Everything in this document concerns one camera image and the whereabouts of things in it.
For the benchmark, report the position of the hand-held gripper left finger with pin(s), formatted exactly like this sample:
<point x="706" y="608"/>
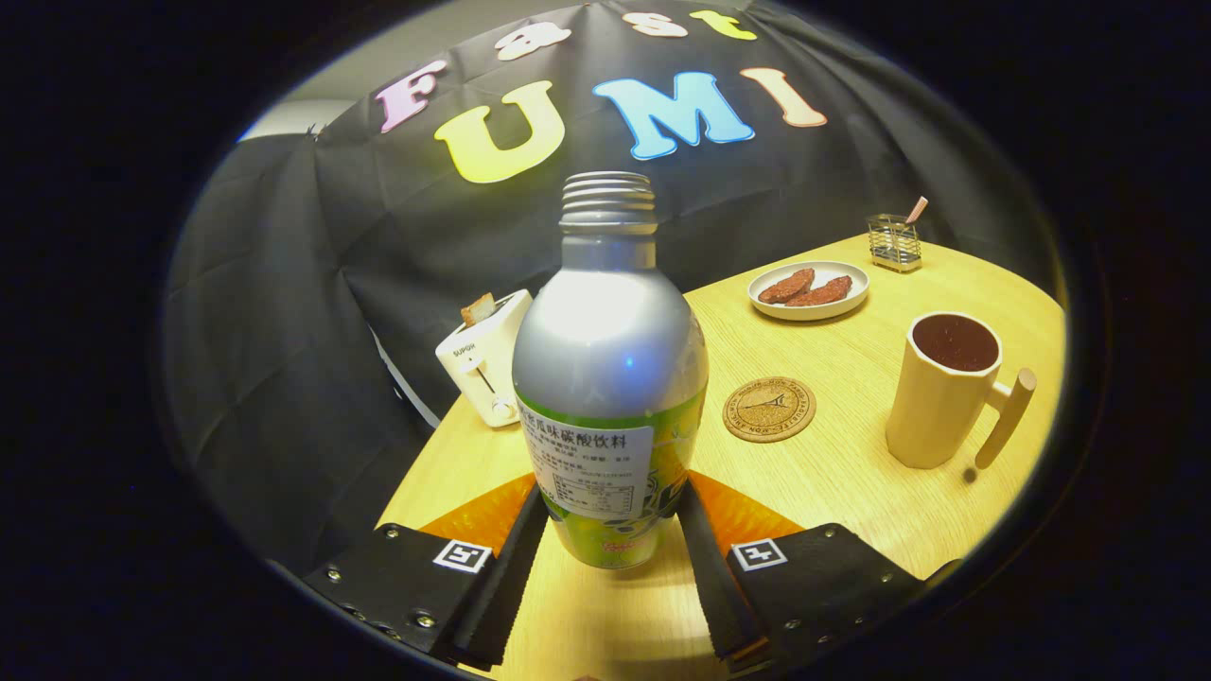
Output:
<point x="501" y="586"/>

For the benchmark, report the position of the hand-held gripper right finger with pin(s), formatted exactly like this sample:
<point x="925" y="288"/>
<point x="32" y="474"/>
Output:
<point x="724" y="596"/>

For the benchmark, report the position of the round cork coaster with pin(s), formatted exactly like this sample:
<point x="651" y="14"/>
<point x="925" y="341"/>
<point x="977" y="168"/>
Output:
<point x="768" y="410"/>

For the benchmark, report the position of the silver green juice bottle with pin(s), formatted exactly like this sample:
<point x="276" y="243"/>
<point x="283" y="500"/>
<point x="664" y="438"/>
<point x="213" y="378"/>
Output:
<point x="605" y="350"/>

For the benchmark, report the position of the wooden table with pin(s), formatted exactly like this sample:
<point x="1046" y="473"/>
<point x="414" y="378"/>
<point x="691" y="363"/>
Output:
<point x="842" y="501"/>

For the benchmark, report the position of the white toaster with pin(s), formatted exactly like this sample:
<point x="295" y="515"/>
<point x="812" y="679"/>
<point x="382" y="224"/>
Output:
<point x="482" y="369"/>

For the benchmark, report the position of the toast slice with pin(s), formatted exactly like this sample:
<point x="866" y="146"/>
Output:
<point x="478" y="309"/>

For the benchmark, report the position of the white round plate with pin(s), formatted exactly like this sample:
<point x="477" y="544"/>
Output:
<point x="809" y="310"/>

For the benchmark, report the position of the brown meat piece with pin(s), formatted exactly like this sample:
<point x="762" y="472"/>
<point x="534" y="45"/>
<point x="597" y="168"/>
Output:
<point x="785" y="286"/>
<point x="821" y="292"/>

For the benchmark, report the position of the pink stick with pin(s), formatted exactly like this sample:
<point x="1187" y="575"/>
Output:
<point x="917" y="210"/>

